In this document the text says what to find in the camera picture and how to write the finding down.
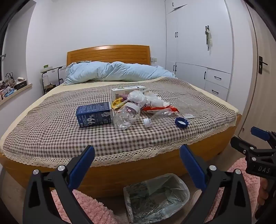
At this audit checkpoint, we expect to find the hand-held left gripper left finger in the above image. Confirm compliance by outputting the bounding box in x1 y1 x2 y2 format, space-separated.
23 145 96 224

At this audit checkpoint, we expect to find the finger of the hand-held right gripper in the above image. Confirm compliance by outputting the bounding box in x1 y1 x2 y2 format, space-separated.
230 136 270 161
251 127 276 149

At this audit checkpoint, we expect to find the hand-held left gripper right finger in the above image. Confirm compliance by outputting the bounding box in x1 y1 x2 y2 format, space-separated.
179 144 252 224

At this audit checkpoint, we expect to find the blue jar lid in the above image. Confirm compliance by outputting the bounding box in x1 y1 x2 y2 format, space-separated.
175 117 189 129

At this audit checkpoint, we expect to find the blue carton box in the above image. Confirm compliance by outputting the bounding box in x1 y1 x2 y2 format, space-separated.
76 102 113 128

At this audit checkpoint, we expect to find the bin with floral liner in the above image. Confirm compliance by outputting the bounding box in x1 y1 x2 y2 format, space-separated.
123 173 190 224

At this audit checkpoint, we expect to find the small clear bottle white cap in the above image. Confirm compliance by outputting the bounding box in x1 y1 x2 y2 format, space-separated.
143 110 174 127

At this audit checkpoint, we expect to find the clear plastic tray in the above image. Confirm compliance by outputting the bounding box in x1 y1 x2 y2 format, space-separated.
176 97 204 119

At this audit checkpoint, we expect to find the large clear plastic bottle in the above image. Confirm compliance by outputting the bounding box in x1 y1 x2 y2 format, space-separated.
112 102 141 131

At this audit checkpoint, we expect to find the yellow snack packet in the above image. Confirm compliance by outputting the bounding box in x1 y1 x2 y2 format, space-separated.
111 97 126 110

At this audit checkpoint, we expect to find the red snack bag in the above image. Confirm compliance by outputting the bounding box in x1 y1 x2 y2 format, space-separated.
141 104 180 113

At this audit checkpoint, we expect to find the white milk carton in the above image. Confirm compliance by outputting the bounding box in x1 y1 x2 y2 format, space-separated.
111 86 149 101

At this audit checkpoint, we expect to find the translucent white plastic bag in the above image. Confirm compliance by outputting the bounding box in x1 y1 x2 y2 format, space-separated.
127 90 145 107

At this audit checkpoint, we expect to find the person's right hand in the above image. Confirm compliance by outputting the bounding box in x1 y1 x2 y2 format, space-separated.
257 178 270 216

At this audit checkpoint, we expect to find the beige wooden door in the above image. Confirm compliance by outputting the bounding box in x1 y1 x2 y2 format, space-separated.
235 0 276 149

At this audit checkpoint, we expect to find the pink shaggy rug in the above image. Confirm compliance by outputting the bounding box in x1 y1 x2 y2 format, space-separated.
51 157 262 224

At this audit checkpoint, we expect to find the wooden bed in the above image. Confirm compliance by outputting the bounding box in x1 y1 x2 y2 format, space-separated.
0 45 243 200

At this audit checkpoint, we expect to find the light blue duvet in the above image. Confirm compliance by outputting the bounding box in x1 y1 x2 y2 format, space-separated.
64 61 177 86

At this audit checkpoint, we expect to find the wooden window sill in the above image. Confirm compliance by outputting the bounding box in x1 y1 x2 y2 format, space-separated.
0 83 33 106

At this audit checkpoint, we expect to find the hanging pale pouch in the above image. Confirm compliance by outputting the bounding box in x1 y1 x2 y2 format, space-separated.
204 25 214 51

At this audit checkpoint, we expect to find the pile of small items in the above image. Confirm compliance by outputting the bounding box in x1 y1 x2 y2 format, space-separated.
0 73 18 100

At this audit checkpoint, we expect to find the white wardrobe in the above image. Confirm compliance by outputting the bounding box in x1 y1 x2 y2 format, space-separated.
165 0 234 101

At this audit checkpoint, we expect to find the black door handle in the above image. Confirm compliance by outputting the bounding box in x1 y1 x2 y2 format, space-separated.
258 56 268 75

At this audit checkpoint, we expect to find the black frame side table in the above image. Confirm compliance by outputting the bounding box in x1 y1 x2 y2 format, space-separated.
41 65 67 95

